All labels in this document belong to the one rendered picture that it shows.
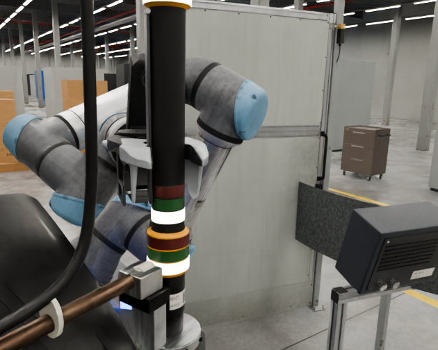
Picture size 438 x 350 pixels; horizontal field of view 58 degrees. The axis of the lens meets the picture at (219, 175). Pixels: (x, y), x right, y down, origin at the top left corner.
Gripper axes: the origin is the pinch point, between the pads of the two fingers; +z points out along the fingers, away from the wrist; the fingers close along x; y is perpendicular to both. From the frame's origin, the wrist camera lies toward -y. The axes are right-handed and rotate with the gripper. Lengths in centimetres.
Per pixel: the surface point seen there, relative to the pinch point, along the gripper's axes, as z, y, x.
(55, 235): -9.7, 10.1, 10.6
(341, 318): -38, 50, -54
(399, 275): -35, 39, -68
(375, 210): -41, 23, -63
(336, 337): -38, 55, -52
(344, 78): -780, -37, -629
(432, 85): -738, -28, -870
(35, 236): -8.5, 9.6, 12.5
